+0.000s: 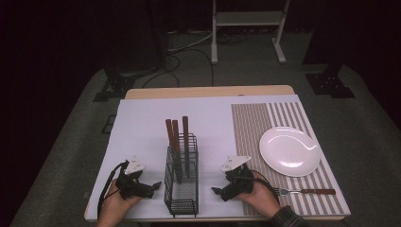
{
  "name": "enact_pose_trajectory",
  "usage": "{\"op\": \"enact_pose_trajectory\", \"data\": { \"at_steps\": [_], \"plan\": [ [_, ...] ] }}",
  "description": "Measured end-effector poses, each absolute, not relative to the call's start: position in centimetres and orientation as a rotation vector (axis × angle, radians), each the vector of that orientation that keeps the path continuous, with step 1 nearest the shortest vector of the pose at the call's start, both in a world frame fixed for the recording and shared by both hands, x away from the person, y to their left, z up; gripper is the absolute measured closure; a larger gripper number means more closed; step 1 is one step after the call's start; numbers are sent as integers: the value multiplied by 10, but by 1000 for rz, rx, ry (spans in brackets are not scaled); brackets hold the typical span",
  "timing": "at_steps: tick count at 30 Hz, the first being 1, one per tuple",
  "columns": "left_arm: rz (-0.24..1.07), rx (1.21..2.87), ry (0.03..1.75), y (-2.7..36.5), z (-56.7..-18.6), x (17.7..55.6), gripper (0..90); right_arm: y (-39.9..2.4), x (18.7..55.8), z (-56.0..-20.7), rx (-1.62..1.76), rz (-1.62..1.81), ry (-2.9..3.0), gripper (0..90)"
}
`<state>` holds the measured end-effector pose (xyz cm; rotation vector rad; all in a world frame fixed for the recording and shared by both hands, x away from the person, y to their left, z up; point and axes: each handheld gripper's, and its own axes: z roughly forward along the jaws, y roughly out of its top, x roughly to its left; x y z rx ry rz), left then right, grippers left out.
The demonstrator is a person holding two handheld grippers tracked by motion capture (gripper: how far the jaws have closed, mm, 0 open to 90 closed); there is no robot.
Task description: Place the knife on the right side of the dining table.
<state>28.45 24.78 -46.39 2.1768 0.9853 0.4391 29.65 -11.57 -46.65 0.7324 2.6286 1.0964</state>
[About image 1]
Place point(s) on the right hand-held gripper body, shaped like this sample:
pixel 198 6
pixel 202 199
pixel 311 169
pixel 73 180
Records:
pixel 241 181

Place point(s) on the white round plate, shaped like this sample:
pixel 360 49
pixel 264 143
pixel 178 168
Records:
pixel 289 152

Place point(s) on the person's right hand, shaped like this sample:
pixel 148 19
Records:
pixel 260 198

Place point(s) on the brown wooden sticks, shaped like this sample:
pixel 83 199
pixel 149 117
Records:
pixel 170 134

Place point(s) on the person's left hand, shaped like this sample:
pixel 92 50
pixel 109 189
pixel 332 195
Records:
pixel 117 205

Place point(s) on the white table sheet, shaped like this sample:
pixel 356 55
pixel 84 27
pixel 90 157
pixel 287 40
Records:
pixel 145 126

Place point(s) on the striped beige placemat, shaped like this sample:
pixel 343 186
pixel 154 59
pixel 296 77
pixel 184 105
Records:
pixel 250 132

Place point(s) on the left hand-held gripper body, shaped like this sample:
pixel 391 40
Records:
pixel 134 186

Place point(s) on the dark square floor frame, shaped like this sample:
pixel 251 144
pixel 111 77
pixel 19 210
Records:
pixel 109 124

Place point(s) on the white metal stand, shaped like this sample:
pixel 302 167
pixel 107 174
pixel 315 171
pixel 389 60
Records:
pixel 247 18

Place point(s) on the black stand base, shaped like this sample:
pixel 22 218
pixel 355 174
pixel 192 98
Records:
pixel 329 83
pixel 118 85

